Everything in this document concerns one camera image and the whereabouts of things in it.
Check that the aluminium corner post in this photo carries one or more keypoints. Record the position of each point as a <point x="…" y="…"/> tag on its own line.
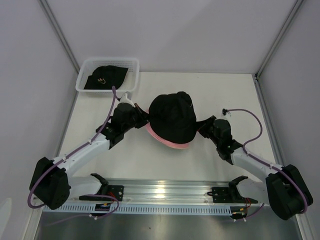
<point x="285" y="27"/>
<point x="49" y="14"/>

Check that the black smiley bucket hat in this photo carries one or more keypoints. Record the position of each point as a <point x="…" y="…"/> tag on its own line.
<point x="106" y="77"/>

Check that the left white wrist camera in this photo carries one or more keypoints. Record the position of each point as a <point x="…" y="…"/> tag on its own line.
<point x="127" y="98"/>

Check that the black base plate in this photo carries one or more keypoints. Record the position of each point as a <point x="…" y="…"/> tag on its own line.
<point x="115" y="191"/>
<point x="229" y="194"/>

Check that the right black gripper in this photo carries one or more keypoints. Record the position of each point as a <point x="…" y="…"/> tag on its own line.
<point x="201" y="126"/>

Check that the aluminium mounting rail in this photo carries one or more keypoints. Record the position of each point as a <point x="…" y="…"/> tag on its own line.
<point x="160" y="190"/>

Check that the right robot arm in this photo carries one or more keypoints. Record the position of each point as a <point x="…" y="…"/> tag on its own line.
<point x="281" y="187"/>

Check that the beige bucket hat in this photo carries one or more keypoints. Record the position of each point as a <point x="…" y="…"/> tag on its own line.
<point x="182" y="146"/>

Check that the left aluminium corner post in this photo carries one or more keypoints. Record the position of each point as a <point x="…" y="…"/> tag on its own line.
<point x="49" y="14"/>

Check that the white slotted cable duct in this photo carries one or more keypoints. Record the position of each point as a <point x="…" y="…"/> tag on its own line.
<point x="145" y="209"/>

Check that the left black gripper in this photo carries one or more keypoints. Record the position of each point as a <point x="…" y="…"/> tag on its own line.
<point x="144" y="118"/>

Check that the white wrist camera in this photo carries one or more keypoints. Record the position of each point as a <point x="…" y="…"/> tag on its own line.
<point x="127" y="98"/>
<point x="225" y="115"/>

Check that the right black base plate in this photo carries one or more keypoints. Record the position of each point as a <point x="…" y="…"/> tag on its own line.
<point x="229" y="194"/>

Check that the white plastic basket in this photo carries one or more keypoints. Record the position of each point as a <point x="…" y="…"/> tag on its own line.
<point x="89" y="65"/>

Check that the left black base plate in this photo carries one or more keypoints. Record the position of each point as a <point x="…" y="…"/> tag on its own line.
<point x="115" y="191"/>

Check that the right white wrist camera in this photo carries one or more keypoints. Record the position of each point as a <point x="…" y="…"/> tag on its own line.
<point x="225" y="115"/>

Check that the right aluminium corner post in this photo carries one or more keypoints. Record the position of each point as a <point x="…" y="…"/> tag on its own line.
<point x="285" y="27"/>

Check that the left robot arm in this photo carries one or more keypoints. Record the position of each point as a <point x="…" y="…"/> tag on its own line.
<point x="106" y="137"/>

